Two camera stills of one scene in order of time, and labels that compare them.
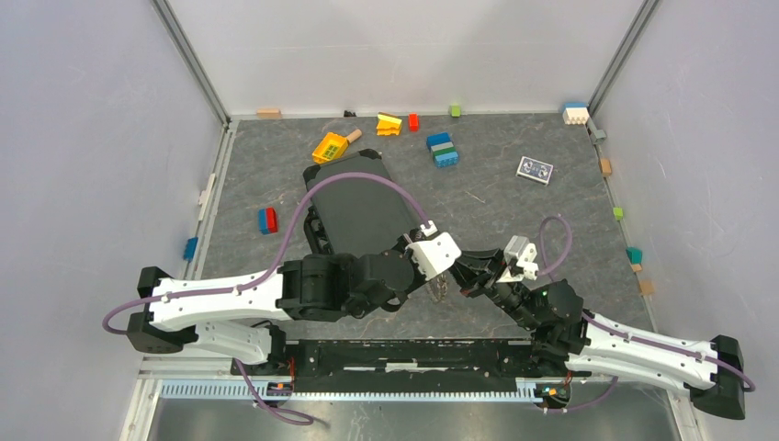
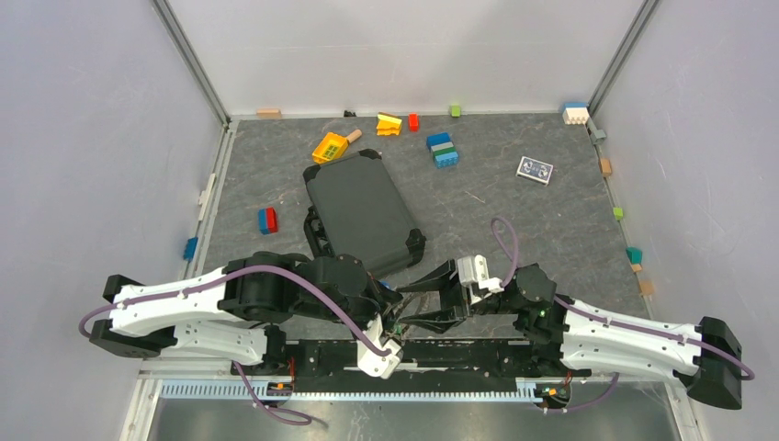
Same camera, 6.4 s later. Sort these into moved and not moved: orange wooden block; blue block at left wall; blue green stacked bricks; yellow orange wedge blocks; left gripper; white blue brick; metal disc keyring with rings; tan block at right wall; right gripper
Moved: metal disc keyring with rings; left gripper; right gripper
Not moved: yellow orange wedge blocks; tan block at right wall; white blue brick; blue green stacked bricks; orange wooden block; blue block at left wall
